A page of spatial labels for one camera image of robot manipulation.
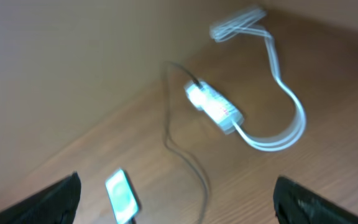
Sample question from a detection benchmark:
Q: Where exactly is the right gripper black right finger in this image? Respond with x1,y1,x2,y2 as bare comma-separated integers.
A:
273,176,358,224

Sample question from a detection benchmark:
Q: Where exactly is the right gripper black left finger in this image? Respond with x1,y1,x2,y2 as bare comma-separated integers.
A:
0,172,81,224

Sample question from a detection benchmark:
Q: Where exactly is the blue Galaxy smartphone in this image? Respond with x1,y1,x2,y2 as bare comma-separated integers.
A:
105,169,140,224

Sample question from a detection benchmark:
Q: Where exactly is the black USB charging cable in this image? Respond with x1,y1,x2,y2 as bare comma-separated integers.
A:
160,60,211,224

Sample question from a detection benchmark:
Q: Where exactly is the white charger plug adapter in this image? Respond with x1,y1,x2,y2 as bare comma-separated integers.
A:
184,80,208,111

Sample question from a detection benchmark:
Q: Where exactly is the white power strip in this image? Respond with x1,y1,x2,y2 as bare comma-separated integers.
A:
183,79,245,136

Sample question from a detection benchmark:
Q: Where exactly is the white power strip cord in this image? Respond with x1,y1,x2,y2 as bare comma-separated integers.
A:
209,5,308,153

